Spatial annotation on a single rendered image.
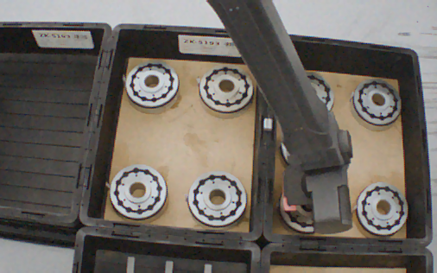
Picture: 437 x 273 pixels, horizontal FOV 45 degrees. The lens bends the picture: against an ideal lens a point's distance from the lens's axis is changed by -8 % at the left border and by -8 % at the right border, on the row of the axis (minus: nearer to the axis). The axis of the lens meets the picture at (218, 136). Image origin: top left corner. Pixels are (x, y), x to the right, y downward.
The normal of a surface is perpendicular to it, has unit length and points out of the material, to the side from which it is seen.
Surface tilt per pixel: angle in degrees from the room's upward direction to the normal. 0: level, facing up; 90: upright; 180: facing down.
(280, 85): 81
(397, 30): 0
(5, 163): 0
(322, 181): 24
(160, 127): 0
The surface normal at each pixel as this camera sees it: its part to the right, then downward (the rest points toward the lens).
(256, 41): -0.05, 0.83
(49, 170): 0.02, -0.41
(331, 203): -0.38, -0.30
